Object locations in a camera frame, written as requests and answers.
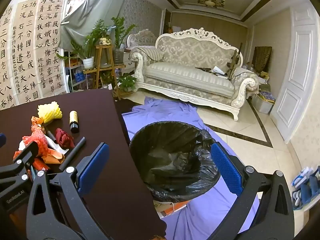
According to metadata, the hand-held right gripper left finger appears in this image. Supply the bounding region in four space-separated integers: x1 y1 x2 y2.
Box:
26 142 110 240

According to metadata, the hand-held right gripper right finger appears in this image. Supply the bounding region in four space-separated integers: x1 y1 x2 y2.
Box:
211 142 295 240

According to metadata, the red tube with black cap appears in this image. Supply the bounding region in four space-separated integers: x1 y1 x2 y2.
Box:
32 158 49 172

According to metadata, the red foam net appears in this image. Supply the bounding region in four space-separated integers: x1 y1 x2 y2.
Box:
22 131 54 153

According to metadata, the long black tube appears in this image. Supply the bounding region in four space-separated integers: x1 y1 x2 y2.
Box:
59 136 86 172

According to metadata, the orange paper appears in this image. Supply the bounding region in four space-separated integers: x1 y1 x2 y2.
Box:
41 150 66 165

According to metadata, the white card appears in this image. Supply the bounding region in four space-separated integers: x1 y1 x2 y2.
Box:
46 140 69 155

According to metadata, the orange plastic wrapper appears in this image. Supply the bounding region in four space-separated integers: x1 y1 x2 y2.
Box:
30 116 47 137

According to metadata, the dark red paper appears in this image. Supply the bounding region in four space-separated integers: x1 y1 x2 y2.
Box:
54 128 75 149

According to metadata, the gold label glass bottle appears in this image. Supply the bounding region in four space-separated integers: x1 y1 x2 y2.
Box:
69 110 79 133

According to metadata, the yellow foam fruit net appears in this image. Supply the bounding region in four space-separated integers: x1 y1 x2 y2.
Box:
37 101 63 123

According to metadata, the bin with black bag liner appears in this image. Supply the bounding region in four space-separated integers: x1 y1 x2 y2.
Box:
129 121 222 203

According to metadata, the orange box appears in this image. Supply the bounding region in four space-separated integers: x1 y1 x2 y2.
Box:
160 202 187 217

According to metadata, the clear plastic storage box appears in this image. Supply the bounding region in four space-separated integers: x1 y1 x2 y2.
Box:
251 90 275 115

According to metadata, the blue shoe rack with slippers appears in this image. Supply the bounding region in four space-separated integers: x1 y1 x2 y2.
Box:
291 166 320 210

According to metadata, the purple floor cloth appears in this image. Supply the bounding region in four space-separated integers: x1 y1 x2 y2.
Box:
121 96 262 240

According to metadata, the small leafy potted plant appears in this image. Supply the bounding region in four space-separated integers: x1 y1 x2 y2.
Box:
117 74 137 92

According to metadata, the pile of papers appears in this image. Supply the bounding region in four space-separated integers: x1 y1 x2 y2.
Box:
195 66 229 78

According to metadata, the metal shelf rack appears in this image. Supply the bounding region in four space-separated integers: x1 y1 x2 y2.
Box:
64 51 85 93

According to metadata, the ornate white patterned sofa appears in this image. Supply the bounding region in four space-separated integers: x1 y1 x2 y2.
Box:
130 27 259 122

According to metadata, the plant in white pot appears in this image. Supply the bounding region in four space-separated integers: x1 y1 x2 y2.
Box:
56 20 110 69

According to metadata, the white side cabinet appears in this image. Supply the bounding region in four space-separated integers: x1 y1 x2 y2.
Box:
124 50 137 74

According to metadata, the toy rifle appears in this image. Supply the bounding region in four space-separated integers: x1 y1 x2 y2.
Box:
226 42 243 78

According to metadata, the dark brown leaning panel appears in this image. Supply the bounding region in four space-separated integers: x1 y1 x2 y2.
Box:
252 46 273 74

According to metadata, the wooden plant stand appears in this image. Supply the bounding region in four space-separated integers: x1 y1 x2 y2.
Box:
84 44 127 100

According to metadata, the white panelled door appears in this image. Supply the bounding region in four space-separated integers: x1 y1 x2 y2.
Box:
270 4 319 144

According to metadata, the tall plant in glass vase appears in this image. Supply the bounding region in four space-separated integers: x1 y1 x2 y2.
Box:
111 17 137 64

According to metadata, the ornate white armchair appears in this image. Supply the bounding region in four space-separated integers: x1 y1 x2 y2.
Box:
127 29 157 63

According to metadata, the grey curtain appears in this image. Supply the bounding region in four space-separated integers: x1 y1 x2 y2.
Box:
59 0 130 53

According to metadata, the calligraphy wall hanging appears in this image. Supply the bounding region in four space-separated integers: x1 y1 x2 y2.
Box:
0 0 67 110

